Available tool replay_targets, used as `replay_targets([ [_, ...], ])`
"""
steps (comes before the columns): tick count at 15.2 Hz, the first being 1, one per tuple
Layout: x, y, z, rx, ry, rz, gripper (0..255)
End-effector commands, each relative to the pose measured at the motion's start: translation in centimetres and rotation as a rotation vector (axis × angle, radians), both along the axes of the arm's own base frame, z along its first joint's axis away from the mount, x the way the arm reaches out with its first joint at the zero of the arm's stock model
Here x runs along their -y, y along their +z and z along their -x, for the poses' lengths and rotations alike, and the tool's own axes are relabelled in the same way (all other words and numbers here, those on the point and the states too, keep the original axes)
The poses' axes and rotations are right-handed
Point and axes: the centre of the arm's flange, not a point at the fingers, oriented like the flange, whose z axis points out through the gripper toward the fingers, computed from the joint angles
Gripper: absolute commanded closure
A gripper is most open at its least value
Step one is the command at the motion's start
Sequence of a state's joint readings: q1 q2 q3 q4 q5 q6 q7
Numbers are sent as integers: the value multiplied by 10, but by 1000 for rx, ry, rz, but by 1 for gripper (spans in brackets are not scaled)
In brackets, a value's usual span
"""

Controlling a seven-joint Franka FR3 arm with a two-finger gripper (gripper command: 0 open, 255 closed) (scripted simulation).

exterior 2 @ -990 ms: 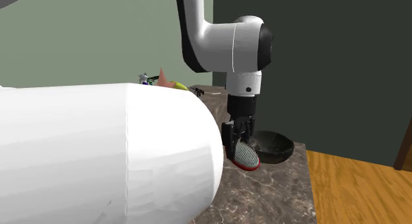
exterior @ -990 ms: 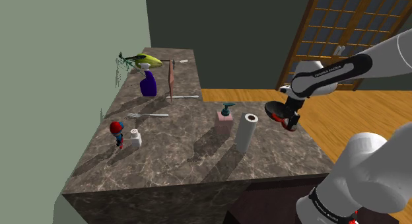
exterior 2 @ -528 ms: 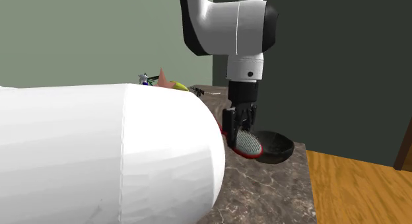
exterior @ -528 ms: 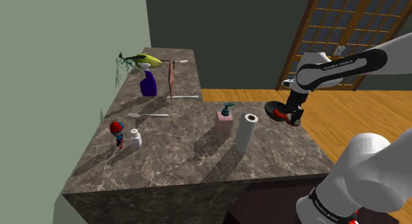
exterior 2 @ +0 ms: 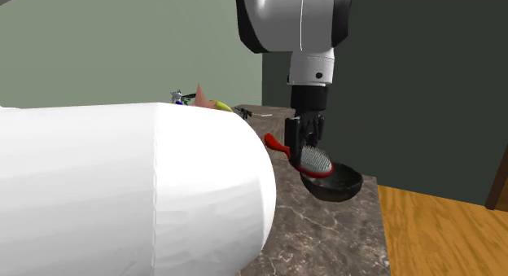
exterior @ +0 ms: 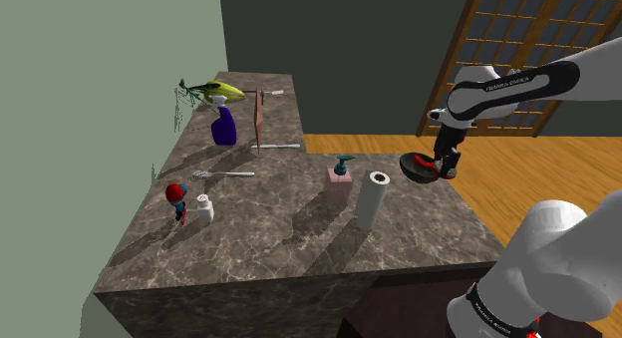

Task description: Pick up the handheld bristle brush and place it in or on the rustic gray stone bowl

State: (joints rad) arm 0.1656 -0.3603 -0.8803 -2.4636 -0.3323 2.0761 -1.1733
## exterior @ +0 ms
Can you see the purple spray bottle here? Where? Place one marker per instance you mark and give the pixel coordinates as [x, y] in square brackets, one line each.
[224, 128]

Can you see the black bowl red inside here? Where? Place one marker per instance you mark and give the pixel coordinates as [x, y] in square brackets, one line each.
[414, 170]

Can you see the wooden lattice door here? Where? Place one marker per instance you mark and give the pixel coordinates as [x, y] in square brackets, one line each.
[491, 26]

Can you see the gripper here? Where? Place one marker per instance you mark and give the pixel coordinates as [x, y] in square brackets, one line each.
[447, 143]

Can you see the small white bottle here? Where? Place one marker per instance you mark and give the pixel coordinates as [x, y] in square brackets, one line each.
[205, 211]

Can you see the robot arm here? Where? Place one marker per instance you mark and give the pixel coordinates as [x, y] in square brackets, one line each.
[559, 274]

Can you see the silver knife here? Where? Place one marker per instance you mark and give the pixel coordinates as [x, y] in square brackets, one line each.
[277, 146]

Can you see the silver fork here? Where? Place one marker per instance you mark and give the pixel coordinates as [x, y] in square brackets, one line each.
[228, 174]

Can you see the yellow toy helicopter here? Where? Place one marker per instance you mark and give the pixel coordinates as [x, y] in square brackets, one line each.
[222, 89]

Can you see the white paper towel roll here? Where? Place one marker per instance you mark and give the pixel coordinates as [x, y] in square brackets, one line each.
[370, 201]

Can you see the silver kitchen utensil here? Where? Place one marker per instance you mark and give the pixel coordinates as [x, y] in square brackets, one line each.
[276, 92]

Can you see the thin pink board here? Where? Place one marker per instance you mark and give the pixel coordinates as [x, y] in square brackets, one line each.
[258, 123]

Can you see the red blue toy figure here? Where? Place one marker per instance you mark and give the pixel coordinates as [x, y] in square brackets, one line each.
[175, 193]

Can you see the pink soap dispenser teal pump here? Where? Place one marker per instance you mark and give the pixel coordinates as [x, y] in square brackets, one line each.
[338, 184]

